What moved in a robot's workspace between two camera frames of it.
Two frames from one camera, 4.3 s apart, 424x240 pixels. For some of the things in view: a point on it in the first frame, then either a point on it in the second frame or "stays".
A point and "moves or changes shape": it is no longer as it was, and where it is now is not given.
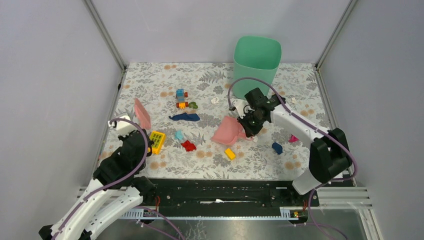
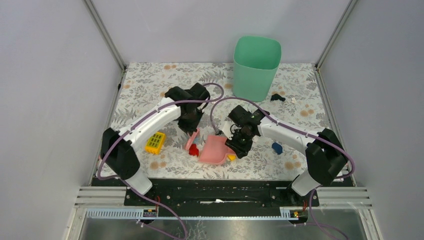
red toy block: [189, 146] to [193, 150]
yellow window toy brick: [158, 138] stays
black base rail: [229, 193] stays
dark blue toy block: [277, 147] stays
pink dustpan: [228, 130] moves or changes shape
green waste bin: [256, 56] stays
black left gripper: [122, 137] to [189, 129]
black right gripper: [250, 132] to [240, 151]
